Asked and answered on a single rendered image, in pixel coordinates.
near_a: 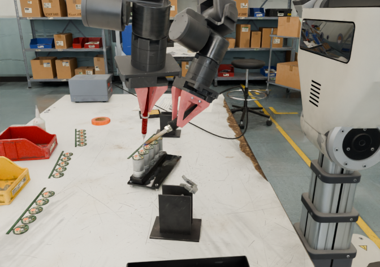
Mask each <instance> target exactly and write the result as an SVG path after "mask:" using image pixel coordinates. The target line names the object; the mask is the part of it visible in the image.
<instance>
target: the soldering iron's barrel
mask: <svg viewBox="0 0 380 267"><path fill-rule="evenodd" d="M170 131H172V128H171V126H170V125H167V126H166V127H165V128H164V130H163V131H161V132H160V133H158V134H156V135H155V136H154V137H152V138H151V139H149V140H148V141H146V142H145V144H146V145H149V144H150V143H152V142H153V141H155V140H156V139H158V138H159V137H160V136H162V135H163V134H165V133H169V132H170Z"/></svg>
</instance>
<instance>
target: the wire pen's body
mask: <svg viewBox="0 0 380 267"><path fill-rule="evenodd" d="M149 90H150V87H148V93H147V97H146V104H145V110H144V113H143V114H142V113H141V117H142V126H141V133H142V134H146V133H147V126H148V118H149V113H148V108H149Z"/></svg>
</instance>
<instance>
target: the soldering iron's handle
mask: <svg viewBox="0 0 380 267"><path fill-rule="evenodd" d="M196 107H197V104H195V105H193V106H192V107H190V108H189V109H188V110H186V111H185V112H184V116H183V120H184V119H185V118H186V117H187V116H188V115H189V114H190V113H191V112H192V111H193V110H194V109H195V108H196ZM177 120H178V117H176V118H175V119H173V120H172V121H170V122H167V124H168V125H170V126H171V128H172V131H173V132H175V130H176V129H177V128H178V126H177Z"/></svg>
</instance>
